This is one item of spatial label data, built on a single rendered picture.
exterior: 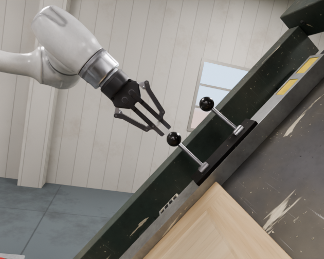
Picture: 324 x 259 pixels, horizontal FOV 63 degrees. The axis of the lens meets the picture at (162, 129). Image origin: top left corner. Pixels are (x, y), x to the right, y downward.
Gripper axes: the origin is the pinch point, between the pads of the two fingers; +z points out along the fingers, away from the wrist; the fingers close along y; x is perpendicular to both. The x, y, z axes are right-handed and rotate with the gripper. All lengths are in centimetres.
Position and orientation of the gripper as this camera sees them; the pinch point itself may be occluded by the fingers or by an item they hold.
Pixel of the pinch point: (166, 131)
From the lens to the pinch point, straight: 70.8
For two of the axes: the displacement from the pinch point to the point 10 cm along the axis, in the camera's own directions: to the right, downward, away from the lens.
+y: -6.8, 7.3, 0.2
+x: 1.4, 1.6, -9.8
